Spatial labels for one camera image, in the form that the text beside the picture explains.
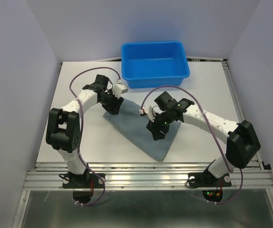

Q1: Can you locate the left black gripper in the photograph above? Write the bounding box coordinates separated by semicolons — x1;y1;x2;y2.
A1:
99;89;124;115

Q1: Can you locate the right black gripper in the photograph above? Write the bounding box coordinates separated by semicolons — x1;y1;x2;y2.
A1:
146;110;173;142

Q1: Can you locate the light denim skirt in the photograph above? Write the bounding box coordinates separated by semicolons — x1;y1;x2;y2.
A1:
103;99;181;162

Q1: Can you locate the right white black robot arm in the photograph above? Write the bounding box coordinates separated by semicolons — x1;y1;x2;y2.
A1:
139;92;261;189

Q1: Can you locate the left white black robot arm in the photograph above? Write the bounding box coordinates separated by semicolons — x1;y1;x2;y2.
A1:
46;75;128;188

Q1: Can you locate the blue plastic bin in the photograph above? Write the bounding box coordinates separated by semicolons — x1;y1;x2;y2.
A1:
121;41;190;89

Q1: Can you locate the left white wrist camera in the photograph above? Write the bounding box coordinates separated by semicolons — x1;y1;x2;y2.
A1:
112;83;128;99

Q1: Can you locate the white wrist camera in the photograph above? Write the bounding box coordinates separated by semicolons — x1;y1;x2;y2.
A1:
139;105;158;122
112;83;128;99

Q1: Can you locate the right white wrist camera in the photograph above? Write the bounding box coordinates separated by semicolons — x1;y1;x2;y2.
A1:
139;105;158;122

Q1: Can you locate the aluminium extrusion frame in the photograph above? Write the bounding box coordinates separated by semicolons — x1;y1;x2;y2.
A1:
12;57;273;228

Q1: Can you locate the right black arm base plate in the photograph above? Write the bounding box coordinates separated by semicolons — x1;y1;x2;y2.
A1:
185;171;232;189

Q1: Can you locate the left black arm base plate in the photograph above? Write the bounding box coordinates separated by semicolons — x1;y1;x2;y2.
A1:
59;172;104;190

